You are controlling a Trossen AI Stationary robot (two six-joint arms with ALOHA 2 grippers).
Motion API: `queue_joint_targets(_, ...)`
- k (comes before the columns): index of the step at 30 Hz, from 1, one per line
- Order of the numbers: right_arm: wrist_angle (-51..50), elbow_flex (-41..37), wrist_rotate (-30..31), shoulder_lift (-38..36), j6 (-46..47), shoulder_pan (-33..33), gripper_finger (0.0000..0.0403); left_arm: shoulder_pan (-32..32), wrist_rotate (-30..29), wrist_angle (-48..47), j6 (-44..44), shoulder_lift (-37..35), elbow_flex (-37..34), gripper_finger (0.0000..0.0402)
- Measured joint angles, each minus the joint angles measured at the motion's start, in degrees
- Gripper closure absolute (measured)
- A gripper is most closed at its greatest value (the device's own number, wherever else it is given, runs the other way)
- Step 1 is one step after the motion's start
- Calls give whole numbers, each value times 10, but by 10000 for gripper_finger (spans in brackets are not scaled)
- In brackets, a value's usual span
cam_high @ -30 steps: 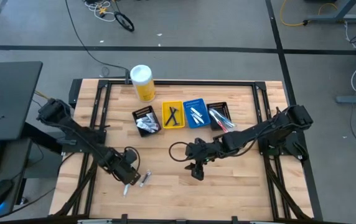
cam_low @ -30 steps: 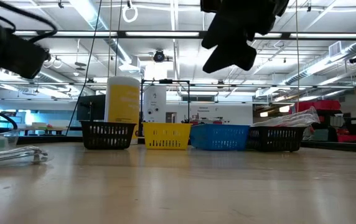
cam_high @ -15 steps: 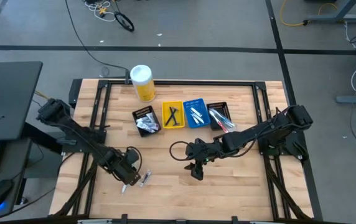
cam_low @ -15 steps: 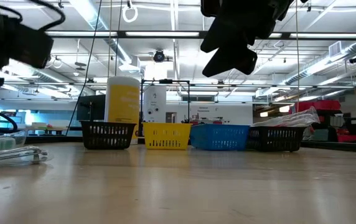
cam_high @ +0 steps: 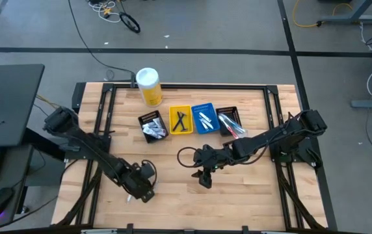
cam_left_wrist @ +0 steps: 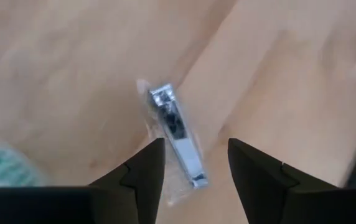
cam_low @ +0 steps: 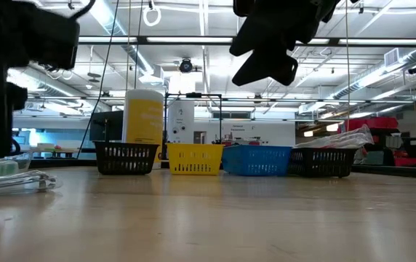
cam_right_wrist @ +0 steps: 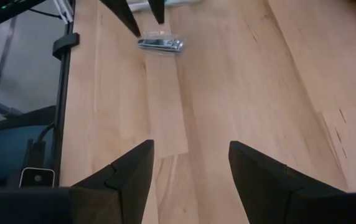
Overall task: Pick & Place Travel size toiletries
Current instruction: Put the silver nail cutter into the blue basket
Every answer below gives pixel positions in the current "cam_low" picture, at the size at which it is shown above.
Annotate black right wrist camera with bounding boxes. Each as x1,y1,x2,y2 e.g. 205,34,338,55
231,49,300,87

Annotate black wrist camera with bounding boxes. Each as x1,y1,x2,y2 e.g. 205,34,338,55
8,0,97,71
231,49,300,87

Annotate black overhead camera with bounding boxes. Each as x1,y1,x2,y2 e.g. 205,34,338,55
178,57,194,74

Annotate white cabinet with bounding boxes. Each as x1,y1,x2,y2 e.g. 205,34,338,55
167,99,196,144

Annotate black metal stand frame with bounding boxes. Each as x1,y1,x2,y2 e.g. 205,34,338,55
163,92,224,161

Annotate yellow slotted plastic basket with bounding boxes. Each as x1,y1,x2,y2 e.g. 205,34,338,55
166,142,225,177

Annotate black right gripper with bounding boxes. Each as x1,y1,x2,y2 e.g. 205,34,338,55
229,0,340,57

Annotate black overhead rig beam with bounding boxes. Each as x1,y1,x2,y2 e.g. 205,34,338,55
78,35,416,47

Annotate white cable loop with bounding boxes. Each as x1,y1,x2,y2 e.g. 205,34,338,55
142,4,163,28

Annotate blue slotted plastic basket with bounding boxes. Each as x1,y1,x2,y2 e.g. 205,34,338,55
221,144,293,178

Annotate black slotted plastic basket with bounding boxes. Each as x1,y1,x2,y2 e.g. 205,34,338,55
93,140,160,176
287,146,359,179

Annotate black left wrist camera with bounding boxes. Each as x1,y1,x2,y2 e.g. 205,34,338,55
8,0,97,71

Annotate background workbench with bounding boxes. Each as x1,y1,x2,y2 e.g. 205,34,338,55
28,142,85,159

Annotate yellow wipes canister white lid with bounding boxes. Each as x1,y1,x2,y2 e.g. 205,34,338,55
122,89,165,170

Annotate long black hanging cable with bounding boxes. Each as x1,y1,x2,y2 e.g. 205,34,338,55
74,0,121,162

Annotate red storage bin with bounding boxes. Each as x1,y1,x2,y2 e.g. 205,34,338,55
393,150,416,168

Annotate black monitor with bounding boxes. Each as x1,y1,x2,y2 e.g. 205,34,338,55
89,110,125,143

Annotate thin grey hanging cord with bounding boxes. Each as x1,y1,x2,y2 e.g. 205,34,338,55
125,0,132,92
344,0,351,132

